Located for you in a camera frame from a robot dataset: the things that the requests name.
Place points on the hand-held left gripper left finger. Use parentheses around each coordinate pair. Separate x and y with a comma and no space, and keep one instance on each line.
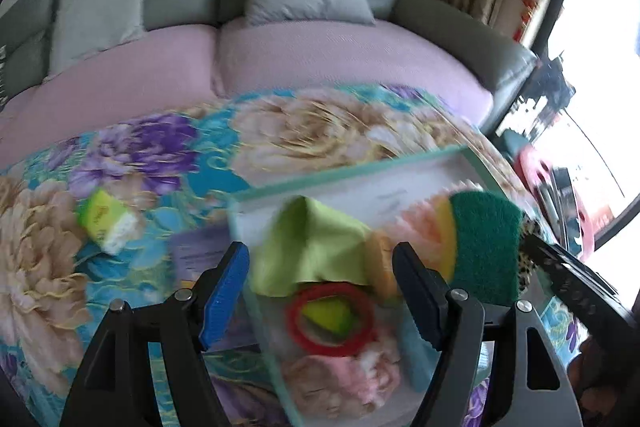
(225,292)

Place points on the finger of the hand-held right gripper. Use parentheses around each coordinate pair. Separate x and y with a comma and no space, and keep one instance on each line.
(575,282)

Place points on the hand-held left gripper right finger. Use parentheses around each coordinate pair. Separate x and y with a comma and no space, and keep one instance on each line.
(415,292)

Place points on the red lid jar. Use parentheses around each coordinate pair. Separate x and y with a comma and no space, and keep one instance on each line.
(292,319)

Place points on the green yellow sponge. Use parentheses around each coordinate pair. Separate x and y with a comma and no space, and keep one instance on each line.
(485,247)

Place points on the green cloth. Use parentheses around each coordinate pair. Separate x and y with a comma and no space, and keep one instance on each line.
(310,247)

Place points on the teal shallow box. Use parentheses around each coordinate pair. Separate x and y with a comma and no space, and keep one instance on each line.
(380,202)

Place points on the pink lace cloth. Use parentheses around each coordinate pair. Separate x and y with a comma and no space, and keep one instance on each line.
(345,377)

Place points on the purple cartoon wipes pack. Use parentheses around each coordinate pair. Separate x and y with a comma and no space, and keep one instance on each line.
(195,257)

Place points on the leopard print scrunchie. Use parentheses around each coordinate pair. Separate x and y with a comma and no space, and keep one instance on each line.
(525,267)

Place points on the coral fluffy scrunchie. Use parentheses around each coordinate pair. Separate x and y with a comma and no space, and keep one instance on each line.
(425,227)

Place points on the green tissue pack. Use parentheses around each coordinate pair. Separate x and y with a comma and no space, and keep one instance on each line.
(107,222)

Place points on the floral printed blanket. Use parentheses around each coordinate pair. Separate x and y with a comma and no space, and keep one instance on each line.
(150,147)

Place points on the pink ribbed sofa seat cushion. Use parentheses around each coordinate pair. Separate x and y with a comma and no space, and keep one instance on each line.
(350,57)
(125,77)

